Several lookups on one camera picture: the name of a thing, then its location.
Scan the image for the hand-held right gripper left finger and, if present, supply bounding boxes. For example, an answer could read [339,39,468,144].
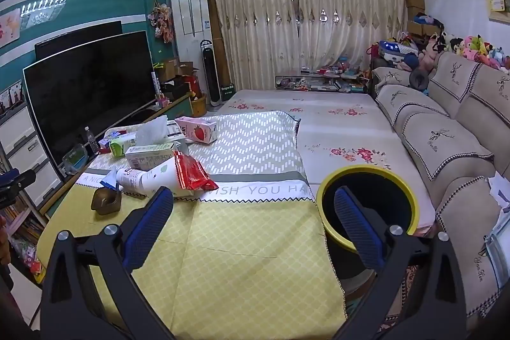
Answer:
[40,186,176,340]

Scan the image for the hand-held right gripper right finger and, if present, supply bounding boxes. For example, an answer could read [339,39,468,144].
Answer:
[332,185,467,340]

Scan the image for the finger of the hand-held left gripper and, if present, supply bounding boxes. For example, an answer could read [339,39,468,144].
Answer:
[10,169,37,189]

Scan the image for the white bottle with green leaf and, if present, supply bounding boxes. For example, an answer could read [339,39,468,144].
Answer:
[115,158,196,198]

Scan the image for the brown plastic cup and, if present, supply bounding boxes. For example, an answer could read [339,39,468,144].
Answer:
[91,187,122,214]

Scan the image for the black bin with yellow rim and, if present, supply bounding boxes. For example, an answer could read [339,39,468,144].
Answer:
[316,166,420,281]

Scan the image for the blue wrapper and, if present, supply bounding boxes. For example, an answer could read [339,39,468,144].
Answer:
[101,169,122,192]

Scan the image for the red snack packet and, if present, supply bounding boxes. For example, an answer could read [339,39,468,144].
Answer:
[173,151,220,192]

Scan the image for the white green drink carton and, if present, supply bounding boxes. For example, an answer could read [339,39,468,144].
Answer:
[125,143,186,172]

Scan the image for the green white juice carton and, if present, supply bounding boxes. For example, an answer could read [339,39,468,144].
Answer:
[109,134,138,158]

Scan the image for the white bubble wrap sheet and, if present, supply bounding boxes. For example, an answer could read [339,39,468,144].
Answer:
[133,115,170,146]

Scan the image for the pink strawberry milk carton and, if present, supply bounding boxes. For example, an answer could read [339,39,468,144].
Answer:
[175,116,218,144]

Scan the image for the white drawer unit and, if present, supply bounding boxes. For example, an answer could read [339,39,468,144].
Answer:
[0,101,64,211]

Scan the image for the shelf of books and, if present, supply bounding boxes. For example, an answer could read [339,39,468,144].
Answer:
[0,200,46,285]

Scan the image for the clear water bottle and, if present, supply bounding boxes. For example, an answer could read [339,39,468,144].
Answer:
[84,126,99,155]

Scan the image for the row of photo frames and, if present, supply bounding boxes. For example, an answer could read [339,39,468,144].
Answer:
[0,79,25,113]

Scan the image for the bed with floral sheet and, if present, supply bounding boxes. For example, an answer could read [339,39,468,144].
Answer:
[217,88,437,231]

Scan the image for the large black television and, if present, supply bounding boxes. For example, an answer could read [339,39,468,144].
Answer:
[23,31,158,165]

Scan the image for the beige sofa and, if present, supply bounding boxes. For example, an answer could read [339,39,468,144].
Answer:
[370,51,510,321]

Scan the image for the yellow bucket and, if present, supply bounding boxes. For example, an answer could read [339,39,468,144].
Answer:
[192,93,208,117]

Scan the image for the black box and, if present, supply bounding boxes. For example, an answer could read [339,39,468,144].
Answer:
[161,77,190,99]

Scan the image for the white papers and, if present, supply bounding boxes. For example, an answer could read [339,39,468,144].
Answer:
[487,170,510,213]

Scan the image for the cluttered glass coffee table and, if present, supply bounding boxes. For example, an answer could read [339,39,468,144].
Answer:
[275,65,373,94]

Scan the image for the red container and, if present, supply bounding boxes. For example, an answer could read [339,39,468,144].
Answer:
[185,74,202,99]

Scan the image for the grey neck pillow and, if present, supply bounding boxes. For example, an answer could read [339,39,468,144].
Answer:
[410,68,429,90]

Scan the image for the open cardboard box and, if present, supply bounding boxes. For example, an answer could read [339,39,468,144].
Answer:
[153,57,200,83]

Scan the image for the black tower fan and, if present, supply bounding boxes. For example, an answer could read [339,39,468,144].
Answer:
[200,39,221,107]

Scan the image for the blue star print bag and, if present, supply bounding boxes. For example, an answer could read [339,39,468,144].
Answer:
[378,40,419,60]

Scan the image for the hanging flower ornament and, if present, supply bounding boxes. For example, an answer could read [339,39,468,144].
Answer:
[147,0,173,44]

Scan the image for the pile of plush toys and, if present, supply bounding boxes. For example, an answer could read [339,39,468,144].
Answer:
[418,31,510,75]

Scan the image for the white standing air conditioner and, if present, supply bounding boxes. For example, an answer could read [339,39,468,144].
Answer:
[170,0,213,86]

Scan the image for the cream embroidered curtain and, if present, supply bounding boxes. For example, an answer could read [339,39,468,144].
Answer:
[294,0,408,72]
[201,0,300,96]

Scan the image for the pink flower wall picture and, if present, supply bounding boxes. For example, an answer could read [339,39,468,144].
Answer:
[0,9,21,50]

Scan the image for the black wall screen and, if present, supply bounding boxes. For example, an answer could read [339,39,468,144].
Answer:
[34,20,123,61]

